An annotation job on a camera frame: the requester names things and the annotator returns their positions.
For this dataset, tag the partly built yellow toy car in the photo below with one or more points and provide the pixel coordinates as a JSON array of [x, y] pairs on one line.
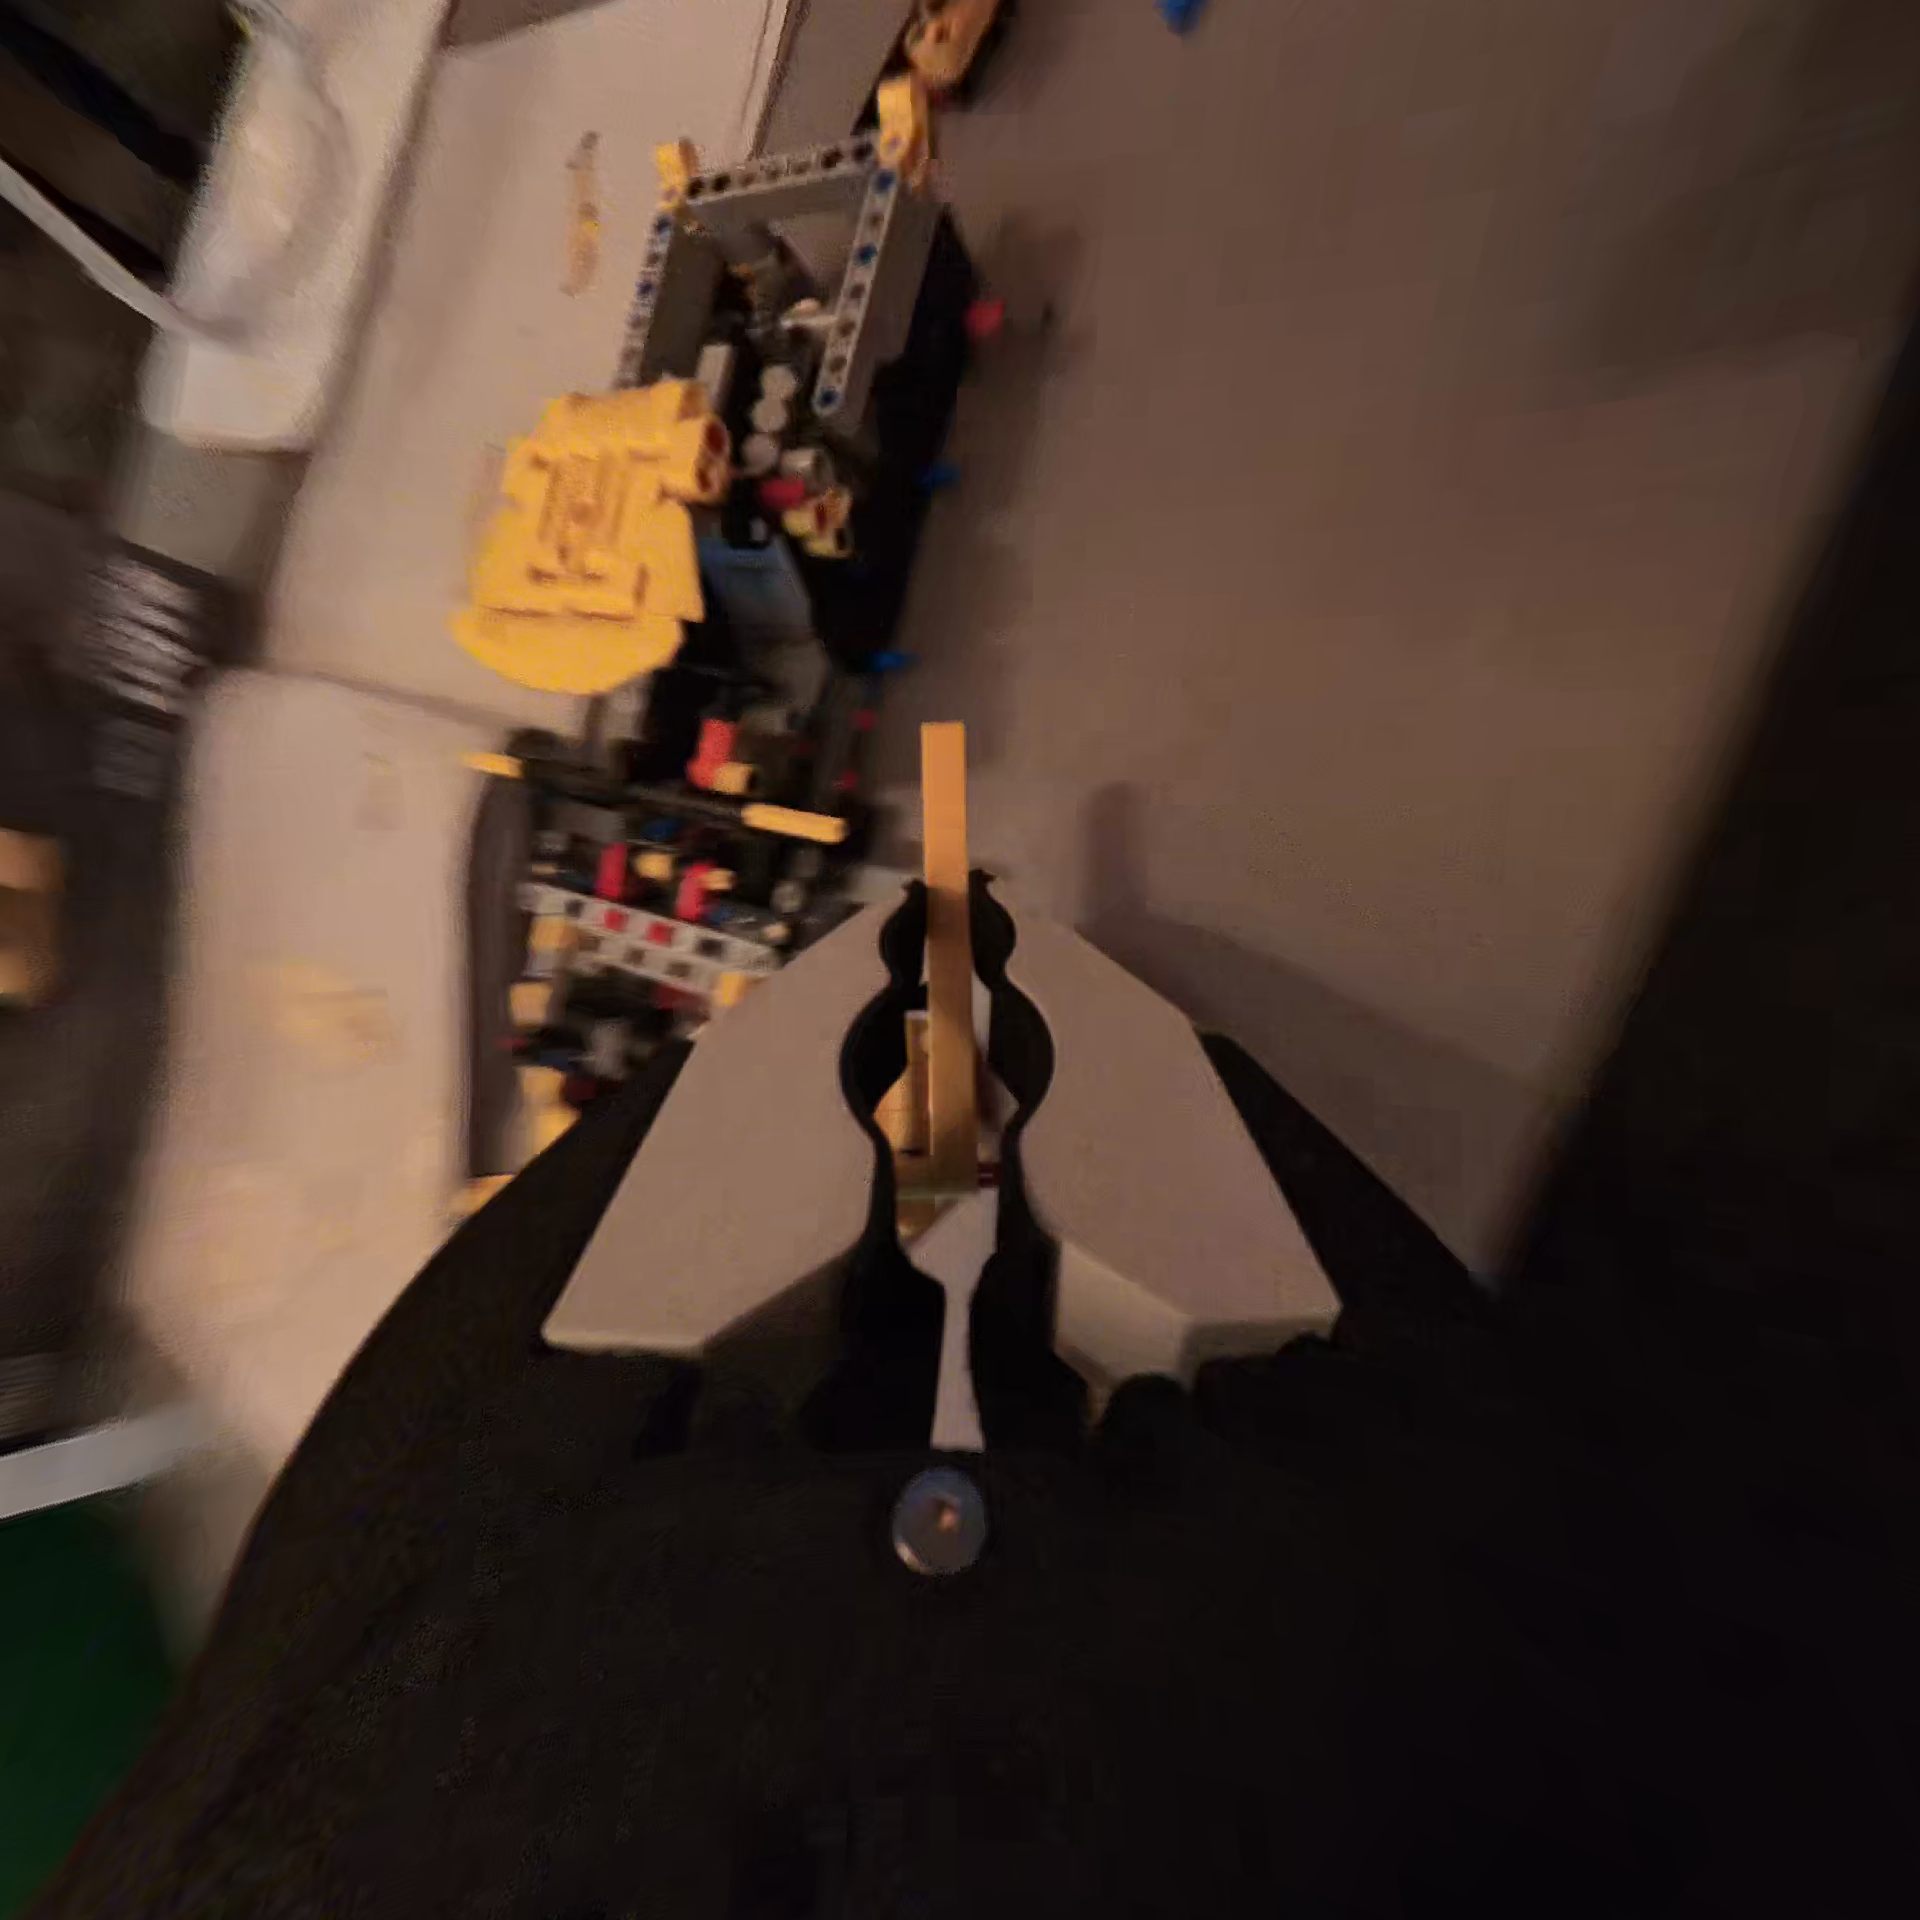
[[584, 541]]

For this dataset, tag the small yellow curved panel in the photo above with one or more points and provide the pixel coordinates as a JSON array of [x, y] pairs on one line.
[[901, 1118]]

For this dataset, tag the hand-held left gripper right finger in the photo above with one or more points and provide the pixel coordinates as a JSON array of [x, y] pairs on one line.
[[1171, 1200]]

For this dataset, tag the open instruction booklet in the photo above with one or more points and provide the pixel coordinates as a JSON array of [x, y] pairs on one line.
[[375, 375]]

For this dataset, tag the long yellow holed beam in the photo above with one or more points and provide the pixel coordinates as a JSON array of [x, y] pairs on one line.
[[944, 841]]

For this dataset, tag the black perforated foam pad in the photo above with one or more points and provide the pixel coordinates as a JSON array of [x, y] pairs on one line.
[[1770, 1050]]

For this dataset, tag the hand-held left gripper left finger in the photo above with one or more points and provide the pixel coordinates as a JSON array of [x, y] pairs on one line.
[[720, 1200]]

